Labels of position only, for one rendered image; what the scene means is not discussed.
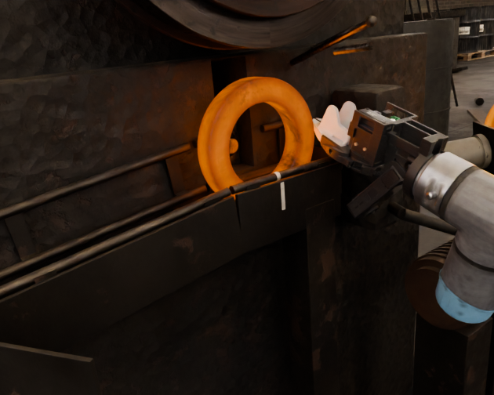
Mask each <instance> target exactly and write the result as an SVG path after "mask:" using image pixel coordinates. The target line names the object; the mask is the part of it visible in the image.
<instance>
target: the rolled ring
mask: <svg viewBox="0 0 494 395"><path fill-rule="evenodd" d="M262 102H264V103H268V104H270V105H271V106H272V107H273V108H274V109H275V110H276V111H277V112H278V113H279V115H280V117H281V119H282V121H283V124H284V127H285V148H284V151H283V155H282V158H281V160H280V162H279V163H278V165H277V167H276V168H275V170H274V171H273V172H279V171H281V170H285V169H289V168H292V167H295V166H297V165H302V164H305V163H308V162H311V157H312V154H313V149H314V124H313V120H312V117H311V113H310V110H309V107H308V105H307V103H306V102H305V100H304V98H303V97H302V96H301V95H300V93H299V92H298V91H297V90H296V89H295V88H293V87H292V86H291V85H290V84H289V83H287V82H284V81H282V80H280V79H277V78H270V77H247V78H242V79H239V80H237V81H235V82H233V83H231V84H229V85H228V86H227V87H225V88H224V89H223V90H222V91H221V92H219V93H218V94H217V96H216V97H215V98H214V99H213V101H212V102H211V104H210V105H209V106H208V108H207V110H206V112H205V114H204V117H203V119H202V123H201V125H200V129H199V133H198V160H199V165H200V167H201V170H202V174H203V176H204V177H205V180H206V182H207V183H208V185H209V186H210V187H211V188H212V190H213V191H214V192H217V191H219V190H222V189H223V188H226V187H228V188H229V187H230V186H232V185H235V184H238V183H242V182H243V181H242V180H241V179H239V177H238V176H237V175H236V173H235V172H234V170H233V168H232V165H231V160H230V155H229V144H230V138H231V133H232V130H233V128H234V125H235V123H236V122H237V120H238V119H239V117H240V116H241V115H242V114H243V113H244V112H245V111H246V110H247V109H248V108H249V107H251V106H252V105H254V104H257V103H262ZM273 172H272V173H273Z"/></svg>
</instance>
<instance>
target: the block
mask: <svg viewBox="0 0 494 395"><path fill-rule="evenodd" d="M405 94H406V91H405V88H404V87H401V86H400V85H380V84H358V85H350V86H346V87H342V88H338V89H336V90H335V91H333V94H332V105H334V106H335V107H337V109H338V111H339V112H340V110H341V108H342V106H343V105H344V103H346V102H347V101H351V102H352V103H354V104H355V106H356V110H358V111H359V110H361V109H365V108H369V109H370V110H372V111H379V112H380V113H382V111H385V108H386V105H387V102H389V103H392V104H394V105H396V106H398V107H400V108H402V109H404V110H405ZM392 116H396V117H397V118H400V119H403V118H405V113H403V112H400V111H398V110H396V109H393V115H392ZM341 173H342V194H340V200H341V215H340V216H337V217H336V218H338V219H341V220H343V221H345V222H348V223H352V224H354V225H357V226H361V227H363V228H365V229H368V230H381V229H383V228H384V227H386V226H390V225H391V224H393V223H396V222H398V221H399V220H400V219H399V218H397V217H396V216H394V215H392V214H391V213H389V212H388V210H387V206H388V204H389V203H390V202H391V201H394V202H396V203H398V204H399V205H401V206H402V201H403V190H402V188H401V189H400V190H399V191H398V192H397V193H396V194H394V195H393V196H392V197H390V198H389V199H388V200H386V201H385V202H384V203H383V204H382V205H381V206H380V208H379V209H378V210H377V211H375V212H374V213H373V214H372V215H369V216H366V217H365V218H364V217H363V216H362V217H360V218H357V219H355V218H354V217H353V215H352V214H351V212H350V210H349V209H348V207H347V205H348V204H349V203H350V202H351V201H352V198H353V197H354V196H356V195H357V194H358V193H360V192H362V191H363V190H365V189H366V188H367V187H368V186H369V185H370V184H372V183H373V182H374V181H375V180H376V179H377V178H376V176H373V177H371V176H366V175H363V174H361V173H359V172H355V171H354V170H352V169H351V168H348V167H346V166H345V165H343V168H342V170H341Z"/></svg>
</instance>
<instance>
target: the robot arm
mask: <svg viewBox="0 0 494 395"><path fill-rule="evenodd" d="M393 109H396V110H398V111H400V112H403V113H405V114H407V115H408V116H407V118H403V119H400V118H397V117H396V116H392V115H393ZM418 117H419V116H417V115H415V114H413V113H410V112H408V111H406V110H404V109H402V108H400V107H398V106H396V105H394V104H392V103H389V102H387V105H386V108H385V111H382V113H380V112H379V111H372V110H370V109H369V108H365V109H361V110H359V111H358V110H356V106H355V104H354V103H352V102H351V101H347V102H346V103H344V105H343V106H342V108H341V110H340V112H339V111H338V109H337V107H335V106H334V105H330V106H328V108H327V110H326V112H325V114H324V117H323V119H321V118H313V124H314V132H315V135H316V137H317V138H318V140H319V141H320V144H321V146H322V147H323V149H324V150H325V152H326V153H327V154H328V155H329V156H330V157H331V158H333V159H334V160H336V161H338V162H339V163H342V164H343V165H345V166H346V167H348V168H351V169H352V170H354V171H355V172H359V173H361V174H363V175H366V176H371V177H373V176H376V178H377V179H376V180H375V181H374V182H373V183H372V184H370V185H369V186H368V187H367V188H366V189H365V190H363V191H362V192H360V193H358V194H357V195H356V196H354V197H353V198H352V201H351V202H350V203H349V204H348V205H347V207H348V209H349V210H350V212H351V214H352V215H353V217H354V218H355V219H357V218H360V217H362V216H363V217H364V218H365V217H366V216H369V215H372V214H373V213H374V212H375V211H377V210H378V209H379V208H380V206H381V205H382V204H383V203H384V202H385V201H386V200H388V199H389V198H390V197H392V196H393V195H394V194H396V193H397V192H398V191H399V190H400V189H401V188H402V190H403V193H404V194H405V195H407V196H408V197H410V198H411V199H413V200H415V203H417V204H418V205H421V206H422V207H424V208H425V209H427V210H428V211H430V212H432V213H434V214H435V215H436V216H438V217H440V218H441V219H442V220H444V221H446V222H447V223H448V224H450V225H451V226H454V227H455V228H456V229H457V232H456V236H455V237H454V240H453V242H452V245H451V248H450V250H449V253H448V255H447V258H446V261H445V264H444V266H443V268H442V269H441V270H440V272H439V280H438V284H437V287H436V290H435V295H436V299H437V301H438V304H439V305H440V307H441V308H442V309H443V310H444V311H445V312H446V313H447V314H448V315H449V316H451V317H453V318H455V319H457V320H458V321H462V322H465V323H471V324H477V323H481V322H483V321H486V320H488V319H489V318H490V317H491V316H492V313H494V175H493V174H491V173H489V172H486V171H485V170H483V169H480V168H479V167H477V166H476V165H474V164H472V163H470V162H469V161H466V160H464V159H462V158H460V157H458V156H456V155H454V154H452V153H450V152H444V149H445V146H446V144H447V142H448V139H449V137H448V136H446V135H444V134H441V133H439V132H437V131H435V130H433V129H431V128H429V127H427V126H425V125H423V124H421V123H419V122H418V121H417V119H418Z"/></svg>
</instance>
